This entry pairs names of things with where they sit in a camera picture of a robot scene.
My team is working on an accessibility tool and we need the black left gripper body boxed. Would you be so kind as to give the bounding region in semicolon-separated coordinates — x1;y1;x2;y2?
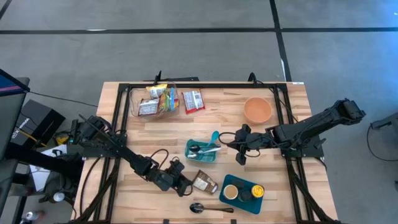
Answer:
136;155;190;195

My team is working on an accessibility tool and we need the light blue plastic spoon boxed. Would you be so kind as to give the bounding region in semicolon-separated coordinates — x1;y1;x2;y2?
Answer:
206;130;220;147

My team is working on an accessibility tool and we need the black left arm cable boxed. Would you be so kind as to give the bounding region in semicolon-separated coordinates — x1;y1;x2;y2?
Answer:
149;148;171;170

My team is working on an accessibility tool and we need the dark blue plastic tray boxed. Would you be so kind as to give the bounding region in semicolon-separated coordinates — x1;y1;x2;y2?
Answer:
218;174;266;215

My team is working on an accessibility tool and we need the blue striped ramen packet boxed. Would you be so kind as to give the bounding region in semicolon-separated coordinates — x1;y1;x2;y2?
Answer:
169;87;180;111

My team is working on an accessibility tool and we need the green red ramen packet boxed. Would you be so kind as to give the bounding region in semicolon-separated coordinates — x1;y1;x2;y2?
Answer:
157;91;171;114

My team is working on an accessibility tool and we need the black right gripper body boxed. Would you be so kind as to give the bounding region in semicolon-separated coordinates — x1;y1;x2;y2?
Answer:
234;129;276;153

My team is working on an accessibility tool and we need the white paper sheet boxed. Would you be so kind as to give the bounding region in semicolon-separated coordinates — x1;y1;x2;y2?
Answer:
30;144;68;192

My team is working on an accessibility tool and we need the orange bowl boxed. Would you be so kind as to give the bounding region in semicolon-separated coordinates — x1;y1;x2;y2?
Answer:
244;96;273;124

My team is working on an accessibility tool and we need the silver can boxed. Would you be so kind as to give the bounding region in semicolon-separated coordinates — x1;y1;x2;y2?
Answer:
24;210;45;222

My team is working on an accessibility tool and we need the jar with yellow lid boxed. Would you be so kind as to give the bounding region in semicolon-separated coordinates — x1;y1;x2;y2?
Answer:
250;184;266;200

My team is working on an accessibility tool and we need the teal plastic container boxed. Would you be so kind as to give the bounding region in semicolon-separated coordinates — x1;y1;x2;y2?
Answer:
185;139;218;163

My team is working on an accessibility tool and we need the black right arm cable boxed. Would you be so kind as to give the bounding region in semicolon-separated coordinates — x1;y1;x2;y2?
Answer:
218;131;240;146

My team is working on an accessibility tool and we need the black equipment box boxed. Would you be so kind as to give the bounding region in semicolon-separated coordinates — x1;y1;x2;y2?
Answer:
12;98;67;147

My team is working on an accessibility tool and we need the black spoon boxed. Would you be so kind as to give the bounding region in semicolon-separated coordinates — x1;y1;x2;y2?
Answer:
189;202;234;215

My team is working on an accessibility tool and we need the clear plastic bin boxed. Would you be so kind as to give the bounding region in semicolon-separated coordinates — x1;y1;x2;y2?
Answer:
130;82;181;121

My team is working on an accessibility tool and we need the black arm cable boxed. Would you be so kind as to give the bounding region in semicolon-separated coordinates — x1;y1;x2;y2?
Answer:
218;131;240;146
149;148;171;170

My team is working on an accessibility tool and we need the black aluminium table frame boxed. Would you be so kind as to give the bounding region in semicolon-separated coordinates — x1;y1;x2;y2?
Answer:
67;81;341;224

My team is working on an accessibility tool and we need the thin black floor cable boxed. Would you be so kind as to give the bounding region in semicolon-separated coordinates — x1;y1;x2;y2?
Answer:
29;91;99;108

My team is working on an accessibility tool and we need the brown orange snack packet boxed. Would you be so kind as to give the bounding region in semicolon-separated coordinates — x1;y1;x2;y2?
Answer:
191;170;219;196

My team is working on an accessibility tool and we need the yellow cable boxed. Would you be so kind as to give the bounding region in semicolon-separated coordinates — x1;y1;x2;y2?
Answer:
18;128;49;147

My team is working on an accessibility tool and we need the red yellow Maruchan ramen packet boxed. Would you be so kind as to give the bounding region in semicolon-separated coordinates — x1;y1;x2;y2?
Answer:
138;98;160;116

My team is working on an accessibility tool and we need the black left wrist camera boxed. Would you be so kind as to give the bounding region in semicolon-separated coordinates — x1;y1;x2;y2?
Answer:
169;157;187;175

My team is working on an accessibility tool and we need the red barcode ramen packet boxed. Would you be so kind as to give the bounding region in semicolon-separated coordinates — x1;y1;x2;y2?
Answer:
182;89;206;114

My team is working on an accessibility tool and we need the dark-handled metal spoon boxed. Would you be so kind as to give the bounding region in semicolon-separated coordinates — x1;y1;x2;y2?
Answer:
188;143;222;153

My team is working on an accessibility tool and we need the yellow white ramen packet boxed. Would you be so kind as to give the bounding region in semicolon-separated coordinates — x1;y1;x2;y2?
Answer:
146;83;168;100

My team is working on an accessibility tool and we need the glass jar tan lid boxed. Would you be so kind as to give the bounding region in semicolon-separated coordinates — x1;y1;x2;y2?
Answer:
223;184;239;201

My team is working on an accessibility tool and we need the black bar behind table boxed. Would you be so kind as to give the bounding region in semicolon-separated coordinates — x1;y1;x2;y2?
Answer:
143;76;200;83

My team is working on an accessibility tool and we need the computer monitor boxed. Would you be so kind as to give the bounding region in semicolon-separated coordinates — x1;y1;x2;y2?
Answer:
0;68;31;161

